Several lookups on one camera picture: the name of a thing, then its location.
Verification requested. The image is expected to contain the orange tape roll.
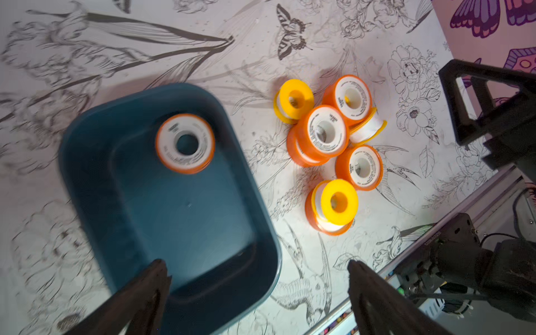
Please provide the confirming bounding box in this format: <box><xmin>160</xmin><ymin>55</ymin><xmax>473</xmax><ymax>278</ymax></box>
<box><xmin>335</xmin><ymin>145</ymin><xmax>383</xmax><ymax>191</ymax></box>
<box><xmin>322</xmin><ymin>75</ymin><xmax>373</xmax><ymax>125</ymax></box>
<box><xmin>286</xmin><ymin>127</ymin><xmax>329</xmax><ymax>168</ymax></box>
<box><xmin>155</xmin><ymin>114</ymin><xmax>216</xmax><ymax>174</ymax></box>
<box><xmin>305</xmin><ymin>189</ymin><xmax>355</xmax><ymax>236</ymax></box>
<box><xmin>295</xmin><ymin>105</ymin><xmax>349</xmax><ymax>161</ymax></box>

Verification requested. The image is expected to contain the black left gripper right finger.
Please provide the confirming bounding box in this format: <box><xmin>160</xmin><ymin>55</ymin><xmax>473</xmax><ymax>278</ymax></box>
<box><xmin>347</xmin><ymin>260</ymin><xmax>449</xmax><ymax>335</ymax></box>

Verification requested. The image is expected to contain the teal storage box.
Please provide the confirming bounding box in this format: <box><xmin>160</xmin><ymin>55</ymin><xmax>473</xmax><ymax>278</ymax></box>
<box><xmin>58</xmin><ymin>83</ymin><xmax>281</xmax><ymax>334</ymax></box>

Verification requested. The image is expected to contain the yellow tape roll back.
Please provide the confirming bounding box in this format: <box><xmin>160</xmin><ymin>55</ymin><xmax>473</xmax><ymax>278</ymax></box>
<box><xmin>274</xmin><ymin>79</ymin><xmax>315</xmax><ymax>124</ymax></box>

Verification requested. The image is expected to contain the yellow tape roll front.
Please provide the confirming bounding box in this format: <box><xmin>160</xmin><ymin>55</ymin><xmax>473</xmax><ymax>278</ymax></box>
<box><xmin>314</xmin><ymin>179</ymin><xmax>359</xmax><ymax>226</ymax></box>

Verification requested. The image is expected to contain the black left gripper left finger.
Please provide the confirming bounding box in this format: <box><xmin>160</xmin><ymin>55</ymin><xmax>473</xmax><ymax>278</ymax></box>
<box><xmin>67</xmin><ymin>259</ymin><xmax>172</xmax><ymax>334</ymax></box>

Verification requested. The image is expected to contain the yellow white tape roll tilted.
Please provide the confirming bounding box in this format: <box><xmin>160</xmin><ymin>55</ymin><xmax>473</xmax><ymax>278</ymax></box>
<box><xmin>349</xmin><ymin>107</ymin><xmax>387</xmax><ymax>145</ymax></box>

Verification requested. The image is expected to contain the orange tape roll under yellow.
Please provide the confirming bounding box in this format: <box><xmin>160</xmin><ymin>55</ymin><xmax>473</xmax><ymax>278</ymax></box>
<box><xmin>305</xmin><ymin>189</ymin><xmax>355</xmax><ymax>236</ymax></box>

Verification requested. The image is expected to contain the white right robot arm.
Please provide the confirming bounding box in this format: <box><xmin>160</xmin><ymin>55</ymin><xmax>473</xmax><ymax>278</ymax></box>
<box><xmin>438</xmin><ymin>59</ymin><xmax>535</xmax><ymax>181</ymax></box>

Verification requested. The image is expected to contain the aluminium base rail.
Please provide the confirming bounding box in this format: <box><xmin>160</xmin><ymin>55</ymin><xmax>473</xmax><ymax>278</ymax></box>
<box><xmin>312</xmin><ymin>167</ymin><xmax>535</xmax><ymax>334</ymax></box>

